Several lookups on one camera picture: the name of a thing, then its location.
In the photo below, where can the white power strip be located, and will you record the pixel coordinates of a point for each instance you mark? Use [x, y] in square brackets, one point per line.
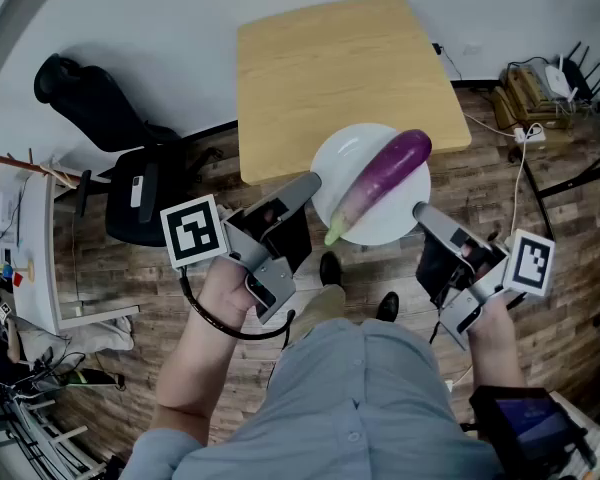
[530, 135]

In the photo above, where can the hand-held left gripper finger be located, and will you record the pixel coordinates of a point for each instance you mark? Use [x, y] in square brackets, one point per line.
[302, 190]
[295, 243]

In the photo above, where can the white phone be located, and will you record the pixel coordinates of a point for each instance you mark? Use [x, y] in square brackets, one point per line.
[136, 192]

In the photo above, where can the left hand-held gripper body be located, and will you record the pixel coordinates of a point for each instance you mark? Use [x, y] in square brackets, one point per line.
[195, 230]

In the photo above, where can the wooden coat rack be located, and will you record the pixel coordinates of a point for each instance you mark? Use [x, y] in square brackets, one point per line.
[15, 164]

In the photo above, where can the person's left hand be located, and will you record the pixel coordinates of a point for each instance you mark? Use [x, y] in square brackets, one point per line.
[225, 293]

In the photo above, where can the black shoe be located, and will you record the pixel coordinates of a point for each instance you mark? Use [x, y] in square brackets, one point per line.
[387, 307]
[330, 268]

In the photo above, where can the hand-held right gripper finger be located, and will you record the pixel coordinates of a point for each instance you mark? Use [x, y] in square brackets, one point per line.
[435, 220]
[437, 263]

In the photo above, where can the person's left forearm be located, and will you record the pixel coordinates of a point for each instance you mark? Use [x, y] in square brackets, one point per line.
[195, 373]

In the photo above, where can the black router with antennas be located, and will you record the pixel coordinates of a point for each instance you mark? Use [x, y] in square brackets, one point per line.
[582, 80]

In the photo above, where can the person's right forearm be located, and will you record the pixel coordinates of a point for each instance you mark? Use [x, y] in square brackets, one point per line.
[495, 353]

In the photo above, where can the cardboard boxes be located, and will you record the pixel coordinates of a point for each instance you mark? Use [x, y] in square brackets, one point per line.
[522, 95]

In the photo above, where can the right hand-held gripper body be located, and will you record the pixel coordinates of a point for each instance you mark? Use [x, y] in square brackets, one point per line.
[530, 263]

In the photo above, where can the white round plate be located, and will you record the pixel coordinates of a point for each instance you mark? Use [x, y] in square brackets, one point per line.
[342, 163]

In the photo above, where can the light blue shirt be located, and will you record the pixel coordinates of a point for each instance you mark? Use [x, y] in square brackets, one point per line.
[350, 408]

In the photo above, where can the white router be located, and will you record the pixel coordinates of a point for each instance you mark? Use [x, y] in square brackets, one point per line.
[560, 80]

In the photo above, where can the black metal frame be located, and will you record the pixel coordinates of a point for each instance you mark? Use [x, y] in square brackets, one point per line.
[540, 193]

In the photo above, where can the white desk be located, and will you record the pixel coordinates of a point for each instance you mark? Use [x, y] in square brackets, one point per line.
[35, 238]

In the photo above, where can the khaki trousers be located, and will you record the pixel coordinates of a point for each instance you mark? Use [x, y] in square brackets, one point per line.
[320, 308]

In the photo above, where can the purple eggplant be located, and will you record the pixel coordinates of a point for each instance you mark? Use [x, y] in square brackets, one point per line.
[380, 178]

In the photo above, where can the black office chair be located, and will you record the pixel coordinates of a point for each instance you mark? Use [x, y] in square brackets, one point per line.
[105, 113]

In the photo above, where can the black tablet device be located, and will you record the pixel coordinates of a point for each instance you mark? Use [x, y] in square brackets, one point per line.
[530, 428]

